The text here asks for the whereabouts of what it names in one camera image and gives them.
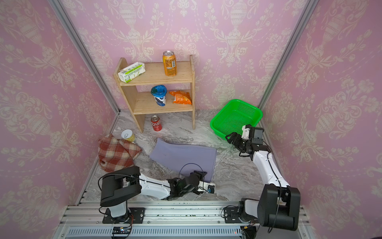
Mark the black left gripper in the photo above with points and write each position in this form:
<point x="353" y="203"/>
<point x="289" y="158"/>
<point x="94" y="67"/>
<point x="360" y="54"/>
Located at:
<point x="199" y="175"/>

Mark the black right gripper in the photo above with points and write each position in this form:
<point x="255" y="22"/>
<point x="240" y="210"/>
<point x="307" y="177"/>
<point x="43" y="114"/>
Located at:
<point x="235" y="135"/>

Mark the lavender skirt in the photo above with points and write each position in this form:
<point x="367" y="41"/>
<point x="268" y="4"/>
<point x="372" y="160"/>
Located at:
<point x="185" y="158"/>

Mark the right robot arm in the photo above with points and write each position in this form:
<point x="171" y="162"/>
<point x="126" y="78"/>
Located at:
<point x="279" y="204"/>

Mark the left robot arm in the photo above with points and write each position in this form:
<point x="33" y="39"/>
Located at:
<point x="120" y="186"/>

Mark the green plastic perforated basket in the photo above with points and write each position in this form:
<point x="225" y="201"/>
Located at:
<point x="233" y="116"/>

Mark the orange snack bag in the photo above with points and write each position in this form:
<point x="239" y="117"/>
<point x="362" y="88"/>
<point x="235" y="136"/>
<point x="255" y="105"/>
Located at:
<point x="181" y="97"/>

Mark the red cola can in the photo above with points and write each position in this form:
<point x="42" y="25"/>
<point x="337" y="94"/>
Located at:
<point x="156" y="123"/>

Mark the red plaid skirt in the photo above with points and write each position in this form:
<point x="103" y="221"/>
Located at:
<point x="116" y="154"/>

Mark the yellow white can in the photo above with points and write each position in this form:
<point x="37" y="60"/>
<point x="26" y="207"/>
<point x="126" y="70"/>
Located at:
<point x="128" y="135"/>

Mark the small black circuit board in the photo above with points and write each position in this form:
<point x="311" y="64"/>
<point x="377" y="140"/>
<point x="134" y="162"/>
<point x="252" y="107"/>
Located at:
<point x="121" y="231"/>

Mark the wooden two-tier shelf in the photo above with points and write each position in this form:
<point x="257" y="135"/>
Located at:
<point x="147" y="93"/>

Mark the orange drink can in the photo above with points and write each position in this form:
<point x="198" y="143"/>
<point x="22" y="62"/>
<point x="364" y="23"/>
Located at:
<point x="170" y="64"/>

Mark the white green tissue box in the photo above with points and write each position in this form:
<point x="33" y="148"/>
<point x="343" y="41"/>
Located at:
<point x="132" y="71"/>

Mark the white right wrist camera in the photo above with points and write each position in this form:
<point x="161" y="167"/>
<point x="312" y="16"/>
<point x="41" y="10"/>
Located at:
<point x="247" y="132"/>

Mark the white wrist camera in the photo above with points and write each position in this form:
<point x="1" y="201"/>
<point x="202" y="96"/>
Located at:
<point x="247" y="132"/>
<point x="206" y="187"/>

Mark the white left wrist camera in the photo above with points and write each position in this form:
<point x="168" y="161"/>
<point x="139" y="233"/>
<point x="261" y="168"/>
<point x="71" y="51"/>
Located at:
<point x="206" y="187"/>

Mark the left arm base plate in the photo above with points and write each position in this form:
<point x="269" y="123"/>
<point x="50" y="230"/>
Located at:
<point x="133" y="216"/>

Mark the aluminium mounting rail frame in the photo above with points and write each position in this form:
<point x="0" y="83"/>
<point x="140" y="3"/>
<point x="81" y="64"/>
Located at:
<point x="171" y="220"/>

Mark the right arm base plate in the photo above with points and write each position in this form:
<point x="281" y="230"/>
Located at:
<point x="235" y="215"/>

